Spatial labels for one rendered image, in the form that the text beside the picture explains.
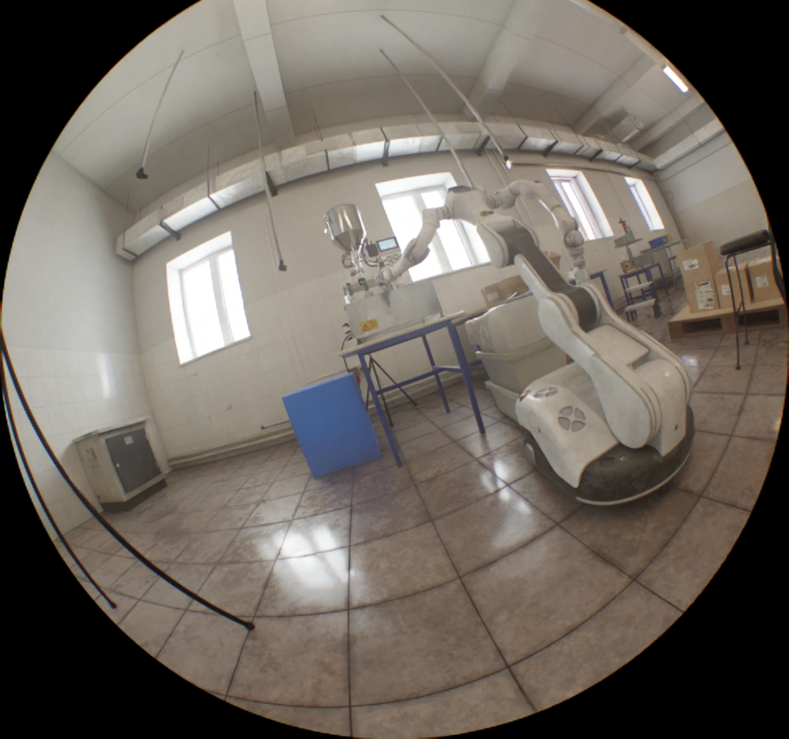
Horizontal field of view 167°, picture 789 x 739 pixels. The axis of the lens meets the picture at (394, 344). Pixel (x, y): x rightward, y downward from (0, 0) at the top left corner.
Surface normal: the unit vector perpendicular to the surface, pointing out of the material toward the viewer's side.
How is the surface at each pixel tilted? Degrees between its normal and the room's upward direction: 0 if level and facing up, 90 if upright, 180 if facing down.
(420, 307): 90
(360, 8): 180
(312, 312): 90
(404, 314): 90
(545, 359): 96
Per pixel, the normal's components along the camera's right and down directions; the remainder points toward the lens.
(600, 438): -0.26, -0.76
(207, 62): 0.32, 0.95
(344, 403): 0.12, -0.06
